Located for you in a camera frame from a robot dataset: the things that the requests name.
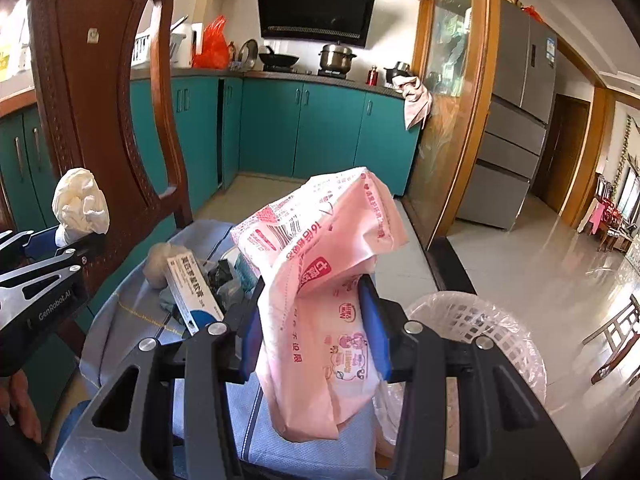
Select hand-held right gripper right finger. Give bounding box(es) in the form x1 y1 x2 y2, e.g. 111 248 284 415
356 274 581 480

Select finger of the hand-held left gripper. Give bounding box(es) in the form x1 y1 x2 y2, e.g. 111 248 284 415
0 227 65 266
0 234 107 318

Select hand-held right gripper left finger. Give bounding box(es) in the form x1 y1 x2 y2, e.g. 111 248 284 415
52 276 266 480

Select white tissue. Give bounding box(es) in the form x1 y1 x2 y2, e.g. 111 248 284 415
52 167 110 248

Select green snack bag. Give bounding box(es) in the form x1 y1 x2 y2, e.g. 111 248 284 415
234 255 261 293

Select pink plastic package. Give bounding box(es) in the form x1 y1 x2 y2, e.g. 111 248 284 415
231 166 410 443

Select white lined plastic basket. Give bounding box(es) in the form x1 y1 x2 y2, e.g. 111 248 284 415
372 291 548 461

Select person's left hand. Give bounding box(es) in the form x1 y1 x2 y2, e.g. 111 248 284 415
0 374 43 443

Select black crumpled plastic wrapper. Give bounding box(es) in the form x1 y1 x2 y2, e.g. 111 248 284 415
206 259 246 311

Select beige crumpled paper ball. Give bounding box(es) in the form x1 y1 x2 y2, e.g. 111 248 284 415
144 242 188 289

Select white paper cup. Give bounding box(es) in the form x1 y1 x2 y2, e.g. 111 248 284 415
165 254 226 337

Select blue-grey table cloth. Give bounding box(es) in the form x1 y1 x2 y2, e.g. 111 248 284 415
50 220 401 480

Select carved wooden chair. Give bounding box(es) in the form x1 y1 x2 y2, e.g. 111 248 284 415
27 0 196 361

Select teal lower kitchen cabinets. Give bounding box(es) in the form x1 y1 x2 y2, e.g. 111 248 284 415
0 72 422 241

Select white dish rack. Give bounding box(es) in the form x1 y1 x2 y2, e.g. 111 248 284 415
132 15 193 68

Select pink white towel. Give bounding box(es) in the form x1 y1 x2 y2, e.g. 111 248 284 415
391 75 432 131

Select orange plastic bag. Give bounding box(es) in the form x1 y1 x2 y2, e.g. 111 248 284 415
192 15 230 70

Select slatted wooden chair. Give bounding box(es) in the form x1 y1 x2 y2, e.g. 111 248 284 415
582 292 640 386

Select steel pot lid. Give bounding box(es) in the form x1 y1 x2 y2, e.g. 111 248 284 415
236 39 259 70

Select brown wooden door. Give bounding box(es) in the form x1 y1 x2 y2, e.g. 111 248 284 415
532 94 591 213

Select black lidded pot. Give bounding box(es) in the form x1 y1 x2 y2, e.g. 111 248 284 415
384 61 412 86

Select red dining chairs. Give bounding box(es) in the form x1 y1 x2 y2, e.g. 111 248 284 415
580 175 636 253

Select silver refrigerator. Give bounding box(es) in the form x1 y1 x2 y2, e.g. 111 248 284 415
457 0 558 231

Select gas stove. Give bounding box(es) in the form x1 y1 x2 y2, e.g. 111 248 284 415
260 66 351 80

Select black wok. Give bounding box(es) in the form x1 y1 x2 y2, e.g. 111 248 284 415
257 46 301 72

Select steel cooking pot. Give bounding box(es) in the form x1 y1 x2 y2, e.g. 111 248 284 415
320 42 357 73

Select wood-framed glass partition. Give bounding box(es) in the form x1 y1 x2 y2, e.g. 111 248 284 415
402 0 501 251

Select black range hood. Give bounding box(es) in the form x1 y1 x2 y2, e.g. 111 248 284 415
256 0 378 50

